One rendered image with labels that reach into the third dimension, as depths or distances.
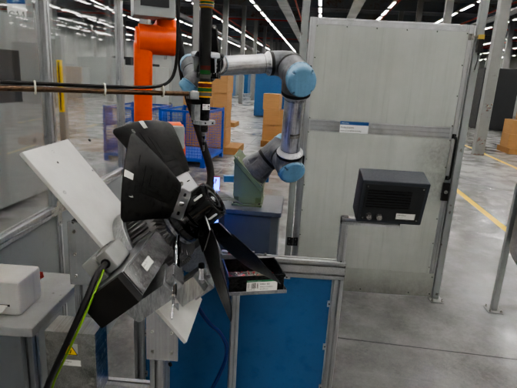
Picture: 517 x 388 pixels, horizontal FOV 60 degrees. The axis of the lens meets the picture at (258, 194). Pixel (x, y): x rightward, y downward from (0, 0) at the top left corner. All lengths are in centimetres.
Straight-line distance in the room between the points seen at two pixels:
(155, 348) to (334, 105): 221
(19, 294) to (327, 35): 246
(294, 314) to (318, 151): 153
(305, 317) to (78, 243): 105
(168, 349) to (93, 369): 22
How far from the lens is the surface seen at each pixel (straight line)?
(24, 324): 150
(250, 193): 206
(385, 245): 350
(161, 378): 157
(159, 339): 148
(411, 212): 186
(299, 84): 172
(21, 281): 151
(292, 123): 182
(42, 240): 204
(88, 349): 147
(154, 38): 529
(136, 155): 114
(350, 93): 322
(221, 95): 933
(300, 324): 204
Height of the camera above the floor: 159
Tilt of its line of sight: 15 degrees down
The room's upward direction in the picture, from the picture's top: 3 degrees clockwise
